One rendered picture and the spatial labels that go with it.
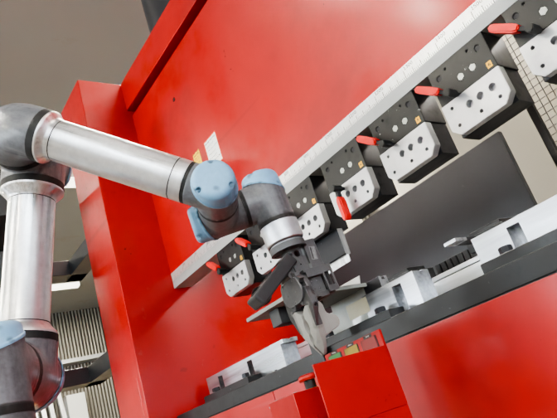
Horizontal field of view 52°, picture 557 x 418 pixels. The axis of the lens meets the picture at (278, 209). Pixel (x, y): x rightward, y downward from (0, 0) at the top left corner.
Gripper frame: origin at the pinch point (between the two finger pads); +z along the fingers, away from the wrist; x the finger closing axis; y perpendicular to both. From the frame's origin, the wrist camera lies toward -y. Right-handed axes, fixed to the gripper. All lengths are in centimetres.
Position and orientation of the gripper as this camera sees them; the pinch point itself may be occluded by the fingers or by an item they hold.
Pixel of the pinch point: (317, 348)
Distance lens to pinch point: 106.0
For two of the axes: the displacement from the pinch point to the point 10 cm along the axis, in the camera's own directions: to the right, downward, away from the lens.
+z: 3.6, 8.8, -3.0
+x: -4.2, 4.4, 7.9
